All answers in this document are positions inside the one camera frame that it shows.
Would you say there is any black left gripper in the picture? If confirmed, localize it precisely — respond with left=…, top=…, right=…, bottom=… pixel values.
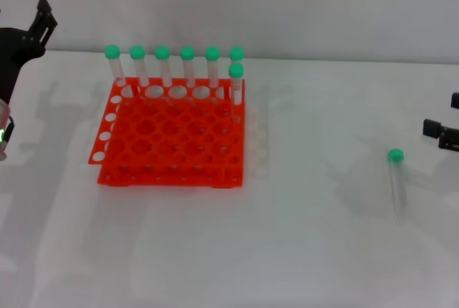
left=0, top=0, right=58, bottom=108

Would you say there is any green capped clear test tube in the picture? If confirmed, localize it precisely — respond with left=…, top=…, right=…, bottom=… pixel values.
left=154, top=45, right=174, bottom=88
left=129, top=45, right=151, bottom=88
left=179, top=45, right=197, bottom=88
left=104, top=44, right=127, bottom=88
left=204, top=45, right=221, bottom=89
left=228, top=62, right=245, bottom=124
left=229, top=46, right=245, bottom=67
left=387, top=148, right=410, bottom=225

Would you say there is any orange plastic test tube rack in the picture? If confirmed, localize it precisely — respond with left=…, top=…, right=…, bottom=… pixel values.
left=87, top=77, right=247, bottom=189

